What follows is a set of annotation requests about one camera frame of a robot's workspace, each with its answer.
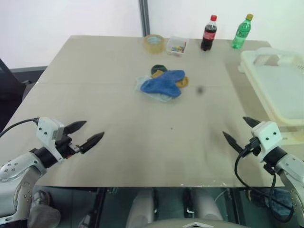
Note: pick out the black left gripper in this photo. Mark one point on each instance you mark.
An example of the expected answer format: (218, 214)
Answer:
(65, 146)

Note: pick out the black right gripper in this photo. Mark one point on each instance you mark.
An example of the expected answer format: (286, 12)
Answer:
(253, 146)

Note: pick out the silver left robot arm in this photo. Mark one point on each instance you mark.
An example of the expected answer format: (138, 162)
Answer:
(16, 171)

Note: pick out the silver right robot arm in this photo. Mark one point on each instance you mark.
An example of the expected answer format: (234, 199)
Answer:
(291, 171)

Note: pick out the white plastic basket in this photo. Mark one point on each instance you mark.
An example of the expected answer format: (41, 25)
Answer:
(273, 83)

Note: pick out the clear box of coloured clips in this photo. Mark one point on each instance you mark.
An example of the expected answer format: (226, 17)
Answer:
(177, 46)

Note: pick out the yellow round object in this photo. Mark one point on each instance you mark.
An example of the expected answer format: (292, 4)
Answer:
(183, 82)

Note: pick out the white robot leg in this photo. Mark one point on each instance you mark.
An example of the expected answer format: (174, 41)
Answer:
(140, 209)
(207, 204)

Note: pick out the bystander shoe and grey trouser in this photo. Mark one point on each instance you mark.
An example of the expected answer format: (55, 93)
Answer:
(41, 213)

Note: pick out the green bottle with yellow cap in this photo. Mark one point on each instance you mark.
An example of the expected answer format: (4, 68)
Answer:
(241, 34)

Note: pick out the dark green round object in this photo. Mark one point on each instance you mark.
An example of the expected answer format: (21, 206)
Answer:
(157, 67)

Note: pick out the cola bottle with red cap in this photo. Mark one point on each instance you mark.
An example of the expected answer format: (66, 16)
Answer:
(209, 35)

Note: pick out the grey rounded robot torso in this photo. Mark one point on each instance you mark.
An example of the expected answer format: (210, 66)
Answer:
(192, 224)

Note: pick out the clear packing tape roll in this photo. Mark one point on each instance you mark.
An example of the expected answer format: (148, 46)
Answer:
(154, 46)

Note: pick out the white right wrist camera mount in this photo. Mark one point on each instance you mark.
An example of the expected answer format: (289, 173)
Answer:
(268, 137)

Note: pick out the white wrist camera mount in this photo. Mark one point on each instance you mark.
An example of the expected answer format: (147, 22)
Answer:
(46, 128)
(268, 137)

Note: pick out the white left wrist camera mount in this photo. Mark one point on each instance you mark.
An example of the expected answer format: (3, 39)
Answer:
(46, 128)

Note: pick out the grey vertical post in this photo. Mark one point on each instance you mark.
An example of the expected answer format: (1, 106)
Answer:
(145, 17)

